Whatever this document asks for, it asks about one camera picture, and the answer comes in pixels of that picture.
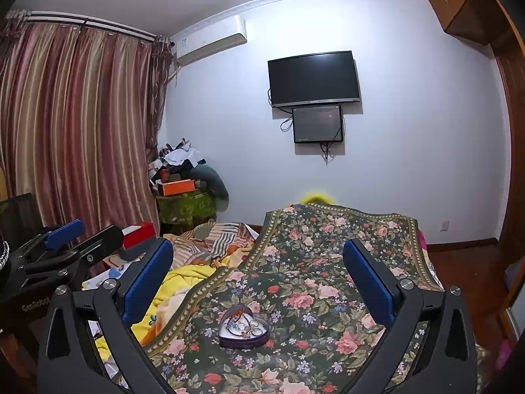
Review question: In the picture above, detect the striped pink curtain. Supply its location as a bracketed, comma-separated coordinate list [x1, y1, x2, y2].
[1, 13, 173, 235]

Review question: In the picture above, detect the brown wooden door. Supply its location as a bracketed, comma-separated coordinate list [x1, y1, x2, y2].
[493, 38, 525, 264]

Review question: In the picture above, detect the small wall monitor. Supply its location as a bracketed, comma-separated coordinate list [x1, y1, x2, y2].
[292, 105, 344, 144]

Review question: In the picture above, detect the white air conditioner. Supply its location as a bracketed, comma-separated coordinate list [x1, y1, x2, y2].
[175, 15, 247, 66]

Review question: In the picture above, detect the heart-shaped purple jewelry box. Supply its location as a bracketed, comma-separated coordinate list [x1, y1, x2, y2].
[218, 305, 270, 350]

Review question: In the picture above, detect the orange shoe box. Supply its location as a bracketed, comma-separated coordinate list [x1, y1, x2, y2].
[157, 180, 196, 197]

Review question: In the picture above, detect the red box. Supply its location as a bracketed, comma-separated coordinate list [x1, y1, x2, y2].
[122, 222, 156, 249]

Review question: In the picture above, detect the green floral covered cabinet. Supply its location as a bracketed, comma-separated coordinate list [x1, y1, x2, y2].
[156, 190, 216, 225]

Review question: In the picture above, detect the striped patchwork quilt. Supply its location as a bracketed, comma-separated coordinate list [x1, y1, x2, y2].
[164, 221, 258, 270]

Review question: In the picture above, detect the dark grey pillow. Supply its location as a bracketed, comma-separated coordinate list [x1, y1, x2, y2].
[191, 164, 230, 212]

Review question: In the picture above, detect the black wall television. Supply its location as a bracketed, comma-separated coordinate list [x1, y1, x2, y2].
[268, 51, 360, 108]

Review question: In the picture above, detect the wooden overhead cabinet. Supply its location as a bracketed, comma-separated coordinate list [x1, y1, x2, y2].
[429, 0, 512, 45]

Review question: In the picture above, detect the dark floral bedspread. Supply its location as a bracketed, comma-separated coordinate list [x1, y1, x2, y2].
[145, 205, 442, 393]

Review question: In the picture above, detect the yellow fleece blanket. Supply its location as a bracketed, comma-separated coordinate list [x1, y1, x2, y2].
[93, 263, 218, 362]

